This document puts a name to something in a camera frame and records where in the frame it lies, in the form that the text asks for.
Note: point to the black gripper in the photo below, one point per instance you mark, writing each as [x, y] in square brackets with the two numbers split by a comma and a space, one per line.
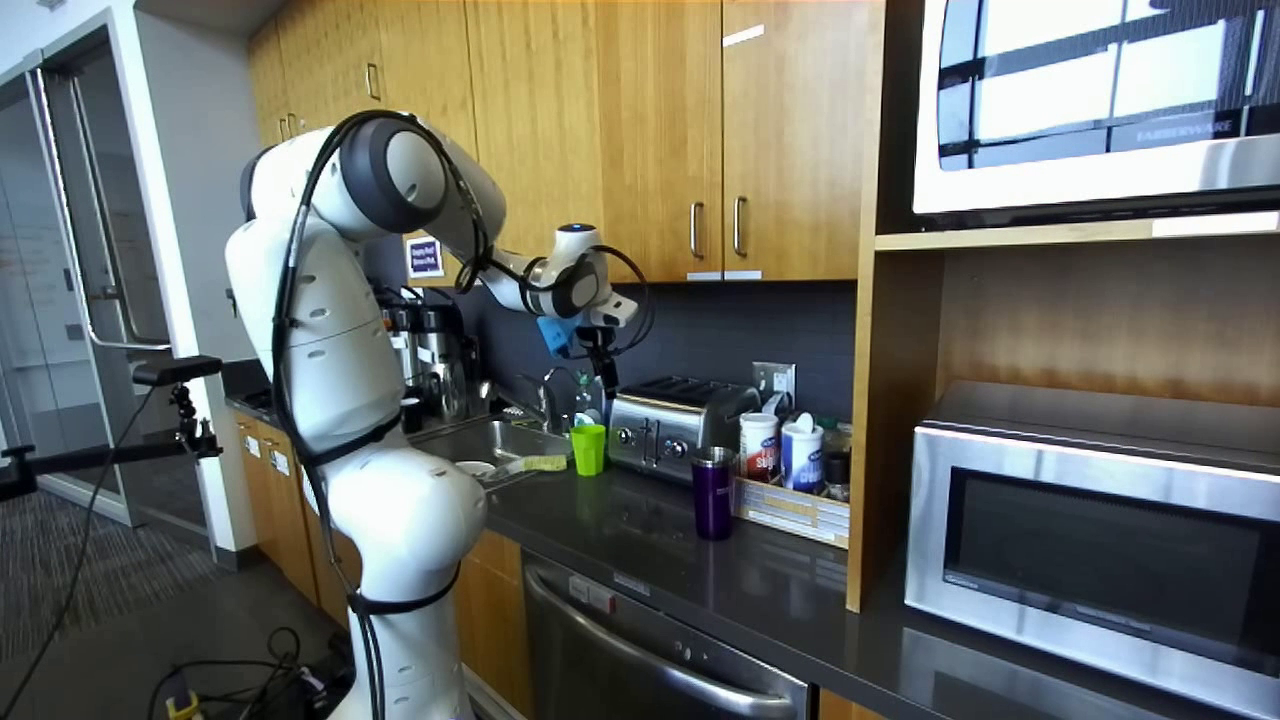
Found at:
[592, 350]

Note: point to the chrome toaster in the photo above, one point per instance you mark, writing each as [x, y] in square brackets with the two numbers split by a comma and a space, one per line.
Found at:
[662, 431]

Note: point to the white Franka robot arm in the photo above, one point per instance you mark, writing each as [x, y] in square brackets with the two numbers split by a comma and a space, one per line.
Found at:
[342, 344]

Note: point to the chrome faucet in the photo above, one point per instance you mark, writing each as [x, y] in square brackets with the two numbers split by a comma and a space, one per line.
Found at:
[558, 392]

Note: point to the green plastic cup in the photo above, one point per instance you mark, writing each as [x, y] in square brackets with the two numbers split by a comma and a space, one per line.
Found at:
[588, 448]

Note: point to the kitchen sink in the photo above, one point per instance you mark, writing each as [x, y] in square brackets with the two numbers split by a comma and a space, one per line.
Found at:
[520, 446]

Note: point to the dark coffee machine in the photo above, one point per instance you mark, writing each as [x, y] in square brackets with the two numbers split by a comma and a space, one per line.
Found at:
[421, 355]

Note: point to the purple tumbler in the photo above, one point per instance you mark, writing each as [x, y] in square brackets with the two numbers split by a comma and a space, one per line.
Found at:
[715, 499]

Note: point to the blue white sign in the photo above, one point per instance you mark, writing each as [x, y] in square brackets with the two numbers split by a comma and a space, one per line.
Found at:
[427, 256]

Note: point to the wooden upper cabinets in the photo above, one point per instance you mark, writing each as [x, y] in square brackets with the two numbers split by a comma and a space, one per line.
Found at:
[641, 123]

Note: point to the white wipes canister blue label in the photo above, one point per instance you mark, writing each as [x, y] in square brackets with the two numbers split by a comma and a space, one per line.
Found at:
[802, 457]

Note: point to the light countertop tray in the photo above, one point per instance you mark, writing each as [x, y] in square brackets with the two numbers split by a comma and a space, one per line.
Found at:
[802, 514]

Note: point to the wooden shelf unit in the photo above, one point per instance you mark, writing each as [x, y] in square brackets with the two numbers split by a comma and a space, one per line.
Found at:
[872, 403]

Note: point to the stainless steel dishwasher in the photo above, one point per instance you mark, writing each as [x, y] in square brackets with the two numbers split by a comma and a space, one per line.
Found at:
[625, 655]

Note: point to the wooden base cabinets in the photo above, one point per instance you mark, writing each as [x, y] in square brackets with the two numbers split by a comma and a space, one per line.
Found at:
[274, 514]

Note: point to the stainless steel microwave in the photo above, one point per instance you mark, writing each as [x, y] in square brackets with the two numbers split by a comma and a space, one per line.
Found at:
[1092, 544]

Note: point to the built-in oven glass door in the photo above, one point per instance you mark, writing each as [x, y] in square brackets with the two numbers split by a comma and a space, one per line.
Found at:
[1092, 95]

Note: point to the white wall outlet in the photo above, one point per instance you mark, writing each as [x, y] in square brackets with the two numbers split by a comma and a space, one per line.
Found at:
[772, 378]

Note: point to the black camera stand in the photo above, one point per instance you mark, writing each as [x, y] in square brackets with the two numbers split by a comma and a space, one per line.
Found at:
[172, 368]

